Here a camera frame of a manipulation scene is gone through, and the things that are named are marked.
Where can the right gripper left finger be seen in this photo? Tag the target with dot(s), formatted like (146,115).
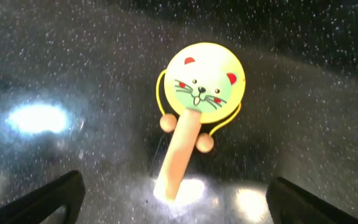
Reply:
(57,189)

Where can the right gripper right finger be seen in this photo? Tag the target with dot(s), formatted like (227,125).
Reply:
(291,202)

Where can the yellow cat face rattle drum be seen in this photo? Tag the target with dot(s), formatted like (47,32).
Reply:
(204,87)

